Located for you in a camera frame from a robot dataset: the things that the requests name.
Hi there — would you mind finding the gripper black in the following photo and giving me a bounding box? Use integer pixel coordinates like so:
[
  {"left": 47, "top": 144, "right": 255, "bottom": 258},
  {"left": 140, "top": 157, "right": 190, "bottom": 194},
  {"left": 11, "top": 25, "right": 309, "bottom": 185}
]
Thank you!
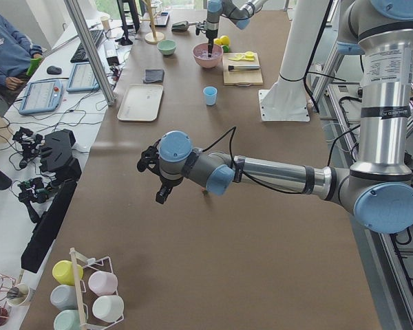
[
  {"left": 195, "top": 21, "right": 219, "bottom": 58},
  {"left": 136, "top": 140, "right": 175, "bottom": 204}
]

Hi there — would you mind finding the clear ice cubes pile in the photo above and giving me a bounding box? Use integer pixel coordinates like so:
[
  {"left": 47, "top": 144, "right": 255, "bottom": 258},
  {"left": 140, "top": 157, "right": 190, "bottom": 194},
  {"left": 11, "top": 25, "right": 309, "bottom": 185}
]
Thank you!
[{"left": 193, "top": 49, "right": 222, "bottom": 61}]

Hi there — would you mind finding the seated person blue sweater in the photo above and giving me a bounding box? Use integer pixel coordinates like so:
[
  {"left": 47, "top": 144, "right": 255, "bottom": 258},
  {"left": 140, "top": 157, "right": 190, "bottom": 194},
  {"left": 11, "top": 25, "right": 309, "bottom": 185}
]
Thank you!
[{"left": 0, "top": 15, "right": 43, "bottom": 106}]

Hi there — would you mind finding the aluminium frame post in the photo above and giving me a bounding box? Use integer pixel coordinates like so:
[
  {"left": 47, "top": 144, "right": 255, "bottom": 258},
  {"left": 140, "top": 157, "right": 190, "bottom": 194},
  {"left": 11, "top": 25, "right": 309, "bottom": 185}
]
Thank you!
[{"left": 64, "top": 0, "right": 116, "bottom": 106}]

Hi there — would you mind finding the lower whole lemon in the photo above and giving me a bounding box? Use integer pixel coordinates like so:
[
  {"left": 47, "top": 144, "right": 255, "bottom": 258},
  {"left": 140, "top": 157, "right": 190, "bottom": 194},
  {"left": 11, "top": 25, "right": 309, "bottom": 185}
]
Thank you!
[{"left": 213, "top": 38, "right": 222, "bottom": 46}]

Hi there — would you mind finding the black computer mouse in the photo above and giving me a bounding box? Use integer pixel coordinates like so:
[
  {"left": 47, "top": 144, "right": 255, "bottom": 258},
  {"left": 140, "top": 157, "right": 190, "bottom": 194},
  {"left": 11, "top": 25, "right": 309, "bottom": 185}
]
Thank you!
[{"left": 46, "top": 65, "right": 63, "bottom": 75}]

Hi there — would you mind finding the light blue cup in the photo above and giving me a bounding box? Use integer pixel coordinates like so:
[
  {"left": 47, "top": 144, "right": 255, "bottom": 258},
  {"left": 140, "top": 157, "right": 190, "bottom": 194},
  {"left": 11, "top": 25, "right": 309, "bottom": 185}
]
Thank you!
[{"left": 203, "top": 86, "right": 218, "bottom": 106}]

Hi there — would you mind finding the upper lemon slice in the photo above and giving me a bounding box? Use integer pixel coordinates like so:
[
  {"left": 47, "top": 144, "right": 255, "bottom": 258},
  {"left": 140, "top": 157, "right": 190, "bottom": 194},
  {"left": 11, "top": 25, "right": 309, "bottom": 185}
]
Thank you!
[{"left": 244, "top": 51, "right": 255, "bottom": 61}]

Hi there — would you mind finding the pink cup in rack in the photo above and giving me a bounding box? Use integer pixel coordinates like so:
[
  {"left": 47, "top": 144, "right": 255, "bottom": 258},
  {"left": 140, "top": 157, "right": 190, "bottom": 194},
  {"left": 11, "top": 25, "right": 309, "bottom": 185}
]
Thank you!
[{"left": 88, "top": 271, "right": 118, "bottom": 296}]

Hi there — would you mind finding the white wire cup rack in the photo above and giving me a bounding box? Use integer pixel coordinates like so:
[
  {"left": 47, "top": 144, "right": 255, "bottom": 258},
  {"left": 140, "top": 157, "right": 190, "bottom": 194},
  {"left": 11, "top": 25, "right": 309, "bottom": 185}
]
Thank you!
[{"left": 70, "top": 247, "right": 125, "bottom": 329}]

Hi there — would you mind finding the black keyboard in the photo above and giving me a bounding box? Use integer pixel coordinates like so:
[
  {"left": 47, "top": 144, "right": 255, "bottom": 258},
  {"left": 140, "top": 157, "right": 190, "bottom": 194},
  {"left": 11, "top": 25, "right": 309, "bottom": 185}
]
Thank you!
[{"left": 70, "top": 29, "right": 106, "bottom": 64}]

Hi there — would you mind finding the lemon slice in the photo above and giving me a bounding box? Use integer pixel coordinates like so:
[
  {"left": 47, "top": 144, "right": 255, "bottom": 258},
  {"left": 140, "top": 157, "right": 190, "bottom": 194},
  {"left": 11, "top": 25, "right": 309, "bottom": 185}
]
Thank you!
[
  {"left": 244, "top": 51, "right": 255, "bottom": 61},
  {"left": 235, "top": 54, "right": 245, "bottom": 61}
]

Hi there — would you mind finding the steel muddler black tip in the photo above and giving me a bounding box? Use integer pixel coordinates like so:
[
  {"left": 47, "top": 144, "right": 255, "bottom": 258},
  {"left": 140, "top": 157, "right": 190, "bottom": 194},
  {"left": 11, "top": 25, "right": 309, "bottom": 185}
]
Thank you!
[{"left": 228, "top": 65, "right": 260, "bottom": 72}]

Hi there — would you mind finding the yellow cup in rack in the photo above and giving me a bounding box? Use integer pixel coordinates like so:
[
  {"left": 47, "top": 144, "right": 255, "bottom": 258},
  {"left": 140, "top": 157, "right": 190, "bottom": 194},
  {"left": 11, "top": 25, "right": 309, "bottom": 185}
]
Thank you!
[{"left": 52, "top": 260, "right": 75, "bottom": 286}]

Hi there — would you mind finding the grey cup in rack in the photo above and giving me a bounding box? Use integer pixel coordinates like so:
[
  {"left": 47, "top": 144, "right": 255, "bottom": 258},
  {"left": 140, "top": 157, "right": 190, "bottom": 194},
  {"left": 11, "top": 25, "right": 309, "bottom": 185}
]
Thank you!
[{"left": 50, "top": 285, "right": 78, "bottom": 311}]

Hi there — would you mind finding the bamboo cutting board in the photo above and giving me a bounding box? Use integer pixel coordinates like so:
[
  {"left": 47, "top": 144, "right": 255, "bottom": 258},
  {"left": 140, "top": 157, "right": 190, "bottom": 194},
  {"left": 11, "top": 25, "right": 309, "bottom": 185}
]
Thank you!
[{"left": 222, "top": 52, "right": 264, "bottom": 86}]

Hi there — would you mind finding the white cup in rack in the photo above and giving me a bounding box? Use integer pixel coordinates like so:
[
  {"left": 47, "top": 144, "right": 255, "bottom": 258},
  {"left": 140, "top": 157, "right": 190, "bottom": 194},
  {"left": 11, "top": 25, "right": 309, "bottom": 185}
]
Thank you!
[{"left": 92, "top": 295, "right": 125, "bottom": 322}]

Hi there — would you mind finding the pink bowl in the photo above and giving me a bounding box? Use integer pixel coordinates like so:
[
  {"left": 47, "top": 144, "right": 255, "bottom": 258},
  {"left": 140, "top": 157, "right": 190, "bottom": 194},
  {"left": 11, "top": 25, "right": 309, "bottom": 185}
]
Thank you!
[{"left": 192, "top": 43, "right": 223, "bottom": 69}]

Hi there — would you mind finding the lower lemon slice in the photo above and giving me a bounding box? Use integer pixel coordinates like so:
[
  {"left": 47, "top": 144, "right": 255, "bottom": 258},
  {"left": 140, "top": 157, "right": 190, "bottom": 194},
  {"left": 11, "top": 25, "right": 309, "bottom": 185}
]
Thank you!
[{"left": 235, "top": 54, "right": 245, "bottom": 61}]

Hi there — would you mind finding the wooden cup tree stand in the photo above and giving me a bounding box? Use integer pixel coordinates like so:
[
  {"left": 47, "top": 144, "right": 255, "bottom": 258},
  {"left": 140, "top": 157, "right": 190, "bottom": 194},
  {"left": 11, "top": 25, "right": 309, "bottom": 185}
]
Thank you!
[{"left": 142, "top": 0, "right": 165, "bottom": 45}]

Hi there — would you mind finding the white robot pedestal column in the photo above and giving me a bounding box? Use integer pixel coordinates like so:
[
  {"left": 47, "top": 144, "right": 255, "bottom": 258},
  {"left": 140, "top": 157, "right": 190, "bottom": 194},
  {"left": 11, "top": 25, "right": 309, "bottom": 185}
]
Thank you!
[{"left": 259, "top": 0, "right": 332, "bottom": 122}]

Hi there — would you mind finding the teach pendant tablet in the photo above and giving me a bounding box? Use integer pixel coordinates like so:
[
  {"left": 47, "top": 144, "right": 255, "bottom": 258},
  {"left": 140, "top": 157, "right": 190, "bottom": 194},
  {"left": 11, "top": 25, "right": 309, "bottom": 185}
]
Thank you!
[
  {"left": 66, "top": 62, "right": 99, "bottom": 94},
  {"left": 19, "top": 79, "right": 63, "bottom": 116}
]

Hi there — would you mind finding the cream rabbit tray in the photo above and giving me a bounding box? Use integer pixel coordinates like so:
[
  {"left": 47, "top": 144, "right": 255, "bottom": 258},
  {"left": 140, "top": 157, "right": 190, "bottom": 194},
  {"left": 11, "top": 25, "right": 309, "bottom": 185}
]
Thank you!
[{"left": 117, "top": 84, "right": 164, "bottom": 122}]

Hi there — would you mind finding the whole lemon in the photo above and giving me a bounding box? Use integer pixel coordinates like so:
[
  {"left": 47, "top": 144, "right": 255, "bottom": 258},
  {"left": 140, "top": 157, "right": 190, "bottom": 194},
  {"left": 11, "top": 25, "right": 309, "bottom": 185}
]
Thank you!
[
  {"left": 220, "top": 35, "right": 231, "bottom": 46},
  {"left": 213, "top": 38, "right": 222, "bottom": 46}
]

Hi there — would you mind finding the near teach pendant tablet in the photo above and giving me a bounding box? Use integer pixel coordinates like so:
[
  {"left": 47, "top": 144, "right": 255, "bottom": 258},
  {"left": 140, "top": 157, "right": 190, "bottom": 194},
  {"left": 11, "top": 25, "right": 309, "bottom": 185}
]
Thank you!
[{"left": 19, "top": 79, "right": 63, "bottom": 116}]

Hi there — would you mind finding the yellow plastic knife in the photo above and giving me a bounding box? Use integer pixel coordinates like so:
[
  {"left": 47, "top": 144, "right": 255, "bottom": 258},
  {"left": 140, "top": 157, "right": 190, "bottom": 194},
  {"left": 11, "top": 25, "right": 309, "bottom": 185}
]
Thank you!
[{"left": 228, "top": 56, "right": 257, "bottom": 63}]

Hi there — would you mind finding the mint cup in rack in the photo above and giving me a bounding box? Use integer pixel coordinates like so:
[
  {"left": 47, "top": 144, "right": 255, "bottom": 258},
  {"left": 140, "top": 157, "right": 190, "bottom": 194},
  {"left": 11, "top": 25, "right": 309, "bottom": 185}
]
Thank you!
[{"left": 53, "top": 309, "right": 81, "bottom": 330}]

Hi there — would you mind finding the grey folded cloth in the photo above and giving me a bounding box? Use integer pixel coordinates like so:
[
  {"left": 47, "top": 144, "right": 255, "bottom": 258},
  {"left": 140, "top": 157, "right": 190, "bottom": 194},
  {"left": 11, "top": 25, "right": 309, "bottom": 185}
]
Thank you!
[{"left": 143, "top": 69, "right": 165, "bottom": 84}]

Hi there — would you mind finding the green bowl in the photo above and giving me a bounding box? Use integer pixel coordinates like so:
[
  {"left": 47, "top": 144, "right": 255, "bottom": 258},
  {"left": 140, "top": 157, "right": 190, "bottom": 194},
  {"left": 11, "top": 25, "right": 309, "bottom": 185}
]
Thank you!
[{"left": 157, "top": 39, "right": 176, "bottom": 56}]

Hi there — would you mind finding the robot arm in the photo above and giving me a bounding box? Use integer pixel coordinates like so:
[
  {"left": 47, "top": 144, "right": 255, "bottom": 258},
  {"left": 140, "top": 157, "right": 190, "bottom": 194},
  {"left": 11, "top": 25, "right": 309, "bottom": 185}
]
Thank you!
[
  {"left": 137, "top": 1, "right": 413, "bottom": 234},
  {"left": 195, "top": 0, "right": 266, "bottom": 58}
]

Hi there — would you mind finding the far teach pendant tablet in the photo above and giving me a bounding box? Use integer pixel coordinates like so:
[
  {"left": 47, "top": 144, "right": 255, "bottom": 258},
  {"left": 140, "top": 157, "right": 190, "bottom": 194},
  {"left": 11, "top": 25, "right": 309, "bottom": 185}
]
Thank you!
[{"left": 66, "top": 62, "right": 99, "bottom": 94}]

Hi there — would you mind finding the upper whole lemon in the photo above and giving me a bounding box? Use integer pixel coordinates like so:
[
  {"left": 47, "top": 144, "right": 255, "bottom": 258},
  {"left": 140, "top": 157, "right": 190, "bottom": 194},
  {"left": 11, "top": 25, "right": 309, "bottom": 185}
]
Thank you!
[{"left": 220, "top": 35, "right": 231, "bottom": 46}]

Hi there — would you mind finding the steel ice scoop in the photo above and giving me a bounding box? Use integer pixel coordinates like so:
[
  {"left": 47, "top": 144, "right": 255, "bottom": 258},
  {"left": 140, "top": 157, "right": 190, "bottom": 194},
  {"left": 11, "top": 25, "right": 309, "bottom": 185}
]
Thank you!
[{"left": 171, "top": 21, "right": 198, "bottom": 32}]

